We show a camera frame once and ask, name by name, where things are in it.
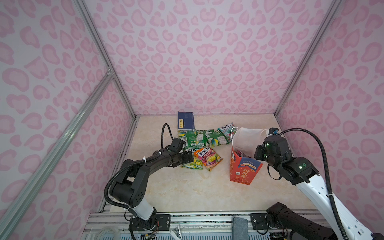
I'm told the green Fox's spring packet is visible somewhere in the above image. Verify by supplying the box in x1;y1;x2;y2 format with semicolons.
185;147;207;154

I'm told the yellow green candy packet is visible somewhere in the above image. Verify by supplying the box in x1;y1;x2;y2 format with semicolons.
181;157;203;170

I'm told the green snack packet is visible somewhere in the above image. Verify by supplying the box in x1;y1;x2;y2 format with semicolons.
178;129;209;149
205;130;229;148

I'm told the red white paper bag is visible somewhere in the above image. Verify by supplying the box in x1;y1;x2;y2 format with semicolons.
230;127;268;185

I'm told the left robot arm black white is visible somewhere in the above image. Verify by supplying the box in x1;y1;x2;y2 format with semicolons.
104;149;194;229

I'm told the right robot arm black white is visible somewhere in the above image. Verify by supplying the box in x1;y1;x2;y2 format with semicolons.
255;135;384;240

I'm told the pink Fox's candy packet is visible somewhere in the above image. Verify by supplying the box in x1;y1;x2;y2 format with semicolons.
194;147;223;172

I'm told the mint Fox's candy packet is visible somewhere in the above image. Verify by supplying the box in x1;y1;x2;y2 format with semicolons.
217;123;235;143

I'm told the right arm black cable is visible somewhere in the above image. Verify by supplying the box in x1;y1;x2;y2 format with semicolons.
278;128;350;240

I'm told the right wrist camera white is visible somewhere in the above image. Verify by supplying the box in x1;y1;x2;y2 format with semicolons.
268;128;280;137

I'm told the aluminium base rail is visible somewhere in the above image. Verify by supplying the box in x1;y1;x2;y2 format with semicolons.
80;209;331;240

